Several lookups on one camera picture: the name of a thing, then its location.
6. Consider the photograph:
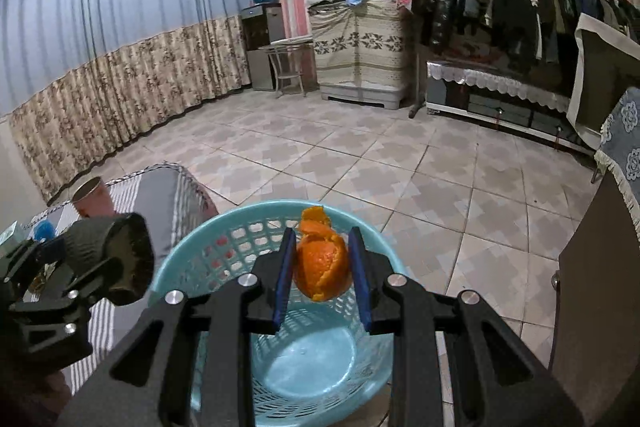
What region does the orange peel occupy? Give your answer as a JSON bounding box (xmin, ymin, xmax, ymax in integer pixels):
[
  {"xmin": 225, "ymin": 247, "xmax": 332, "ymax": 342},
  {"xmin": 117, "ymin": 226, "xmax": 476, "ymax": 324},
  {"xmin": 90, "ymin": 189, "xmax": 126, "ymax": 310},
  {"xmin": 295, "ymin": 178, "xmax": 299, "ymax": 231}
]
[{"xmin": 293, "ymin": 206, "xmax": 352, "ymax": 303}]

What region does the teal tissue box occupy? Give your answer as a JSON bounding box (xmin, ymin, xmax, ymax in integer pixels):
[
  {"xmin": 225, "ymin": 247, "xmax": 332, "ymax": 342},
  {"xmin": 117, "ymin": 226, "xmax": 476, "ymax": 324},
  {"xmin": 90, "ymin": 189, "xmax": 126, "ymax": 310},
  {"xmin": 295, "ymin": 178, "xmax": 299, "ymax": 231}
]
[{"xmin": 0, "ymin": 221, "xmax": 24, "ymax": 256}]

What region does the pink cup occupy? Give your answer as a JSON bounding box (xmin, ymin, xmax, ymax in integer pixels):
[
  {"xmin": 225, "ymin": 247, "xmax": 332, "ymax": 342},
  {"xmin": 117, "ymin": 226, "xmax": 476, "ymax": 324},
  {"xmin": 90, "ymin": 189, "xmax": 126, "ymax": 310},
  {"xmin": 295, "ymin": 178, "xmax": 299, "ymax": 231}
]
[{"xmin": 70, "ymin": 176, "xmax": 116, "ymax": 218}]

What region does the dark wooden cabinet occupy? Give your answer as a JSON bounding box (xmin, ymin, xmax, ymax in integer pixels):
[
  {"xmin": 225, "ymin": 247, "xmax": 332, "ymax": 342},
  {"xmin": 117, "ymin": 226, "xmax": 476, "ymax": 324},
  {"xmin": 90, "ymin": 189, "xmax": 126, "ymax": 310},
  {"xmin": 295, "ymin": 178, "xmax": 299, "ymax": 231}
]
[{"xmin": 550, "ymin": 173, "xmax": 640, "ymax": 426}]

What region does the light blue plastic basket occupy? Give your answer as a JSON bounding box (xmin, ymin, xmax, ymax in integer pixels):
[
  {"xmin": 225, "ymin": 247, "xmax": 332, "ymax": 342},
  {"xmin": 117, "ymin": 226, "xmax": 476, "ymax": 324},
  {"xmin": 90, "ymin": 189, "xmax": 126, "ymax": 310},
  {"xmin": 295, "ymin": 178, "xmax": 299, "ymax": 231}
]
[{"xmin": 150, "ymin": 199, "xmax": 394, "ymax": 426}]

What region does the grey striped table cloth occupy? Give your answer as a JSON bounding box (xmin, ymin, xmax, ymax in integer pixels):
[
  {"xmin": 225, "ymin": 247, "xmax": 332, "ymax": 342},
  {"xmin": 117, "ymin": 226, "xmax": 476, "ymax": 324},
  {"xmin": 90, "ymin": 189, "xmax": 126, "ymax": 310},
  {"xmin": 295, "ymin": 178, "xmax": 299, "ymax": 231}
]
[{"xmin": 26, "ymin": 162, "xmax": 218, "ymax": 393}]

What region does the blue floral curtain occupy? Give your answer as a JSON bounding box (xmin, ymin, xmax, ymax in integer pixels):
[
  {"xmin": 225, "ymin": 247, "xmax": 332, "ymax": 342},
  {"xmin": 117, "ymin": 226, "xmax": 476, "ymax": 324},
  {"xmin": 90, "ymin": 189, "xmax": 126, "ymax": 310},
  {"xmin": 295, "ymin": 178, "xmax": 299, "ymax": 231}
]
[{"xmin": 1, "ymin": 0, "xmax": 250, "ymax": 199}]

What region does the blue patterned fringed cloth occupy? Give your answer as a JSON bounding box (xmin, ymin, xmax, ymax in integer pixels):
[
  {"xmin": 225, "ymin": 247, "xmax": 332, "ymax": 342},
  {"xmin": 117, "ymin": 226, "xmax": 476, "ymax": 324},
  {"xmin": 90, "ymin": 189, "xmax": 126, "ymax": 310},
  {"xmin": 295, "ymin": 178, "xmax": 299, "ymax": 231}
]
[{"xmin": 596, "ymin": 87, "xmax": 640, "ymax": 235}]

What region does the low bench with lace cover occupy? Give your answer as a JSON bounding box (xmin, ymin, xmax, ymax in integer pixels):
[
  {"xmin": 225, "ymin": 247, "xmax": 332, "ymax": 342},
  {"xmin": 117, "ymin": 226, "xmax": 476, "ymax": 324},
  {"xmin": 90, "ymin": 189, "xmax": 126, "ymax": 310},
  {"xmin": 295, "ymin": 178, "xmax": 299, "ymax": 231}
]
[{"xmin": 412, "ymin": 60, "xmax": 593, "ymax": 155}]

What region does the small metal stool table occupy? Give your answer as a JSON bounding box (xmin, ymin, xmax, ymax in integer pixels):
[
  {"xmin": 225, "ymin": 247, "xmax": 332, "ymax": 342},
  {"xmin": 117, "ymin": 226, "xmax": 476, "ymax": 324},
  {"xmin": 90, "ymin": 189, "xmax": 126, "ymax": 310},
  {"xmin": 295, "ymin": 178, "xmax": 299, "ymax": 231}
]
[{"xmin": 259, "ymin": 35, "xmax": 314, "ymax": 98}]

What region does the white framed dark screen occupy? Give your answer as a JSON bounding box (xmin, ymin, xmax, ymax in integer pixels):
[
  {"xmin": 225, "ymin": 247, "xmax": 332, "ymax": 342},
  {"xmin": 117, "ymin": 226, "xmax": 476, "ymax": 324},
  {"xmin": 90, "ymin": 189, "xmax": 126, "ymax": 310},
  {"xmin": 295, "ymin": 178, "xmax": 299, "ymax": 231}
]
[{"xmin": 566, "ymin": 14, "xmax": 639, "ymax": 150}]

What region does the grey water dispenser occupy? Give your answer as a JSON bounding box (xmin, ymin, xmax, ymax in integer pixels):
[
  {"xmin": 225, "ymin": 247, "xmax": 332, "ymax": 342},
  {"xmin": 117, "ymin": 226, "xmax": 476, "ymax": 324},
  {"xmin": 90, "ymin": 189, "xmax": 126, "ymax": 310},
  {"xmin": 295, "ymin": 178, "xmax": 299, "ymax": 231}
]
[{"xmin": 240, "ymin": 2, "xmax": 285, "ymax": 91}]

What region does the cloth covered cabinet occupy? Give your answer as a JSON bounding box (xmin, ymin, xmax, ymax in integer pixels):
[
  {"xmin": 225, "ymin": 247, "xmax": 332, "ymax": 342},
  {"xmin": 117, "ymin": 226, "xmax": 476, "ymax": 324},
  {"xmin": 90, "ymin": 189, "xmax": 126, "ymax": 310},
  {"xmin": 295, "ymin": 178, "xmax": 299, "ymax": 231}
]
[{"xmin": 308, "ymin": 0, "xmax": 414, "ymax": 110}]

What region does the clothes rack with dark clothes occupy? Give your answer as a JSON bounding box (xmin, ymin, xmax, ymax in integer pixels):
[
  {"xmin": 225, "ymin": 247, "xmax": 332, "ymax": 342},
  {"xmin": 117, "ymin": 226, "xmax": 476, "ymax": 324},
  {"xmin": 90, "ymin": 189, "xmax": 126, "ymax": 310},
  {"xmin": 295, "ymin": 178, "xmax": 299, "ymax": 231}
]
[{"xmin": 397, "ymin": 0, "xmax": 639, "ymax": 113}]

